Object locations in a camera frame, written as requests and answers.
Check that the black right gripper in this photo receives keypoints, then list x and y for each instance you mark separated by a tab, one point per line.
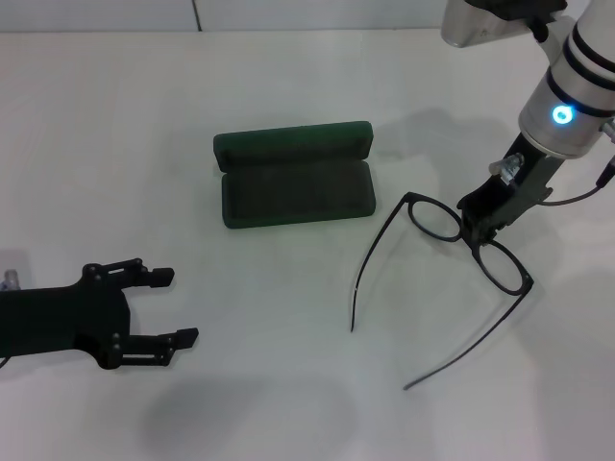
523	187

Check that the black glasses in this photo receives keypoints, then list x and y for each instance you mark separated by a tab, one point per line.
435	218

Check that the green glasses case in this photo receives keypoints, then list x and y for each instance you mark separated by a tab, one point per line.
298	192

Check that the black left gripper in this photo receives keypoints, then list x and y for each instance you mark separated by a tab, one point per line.
57	319

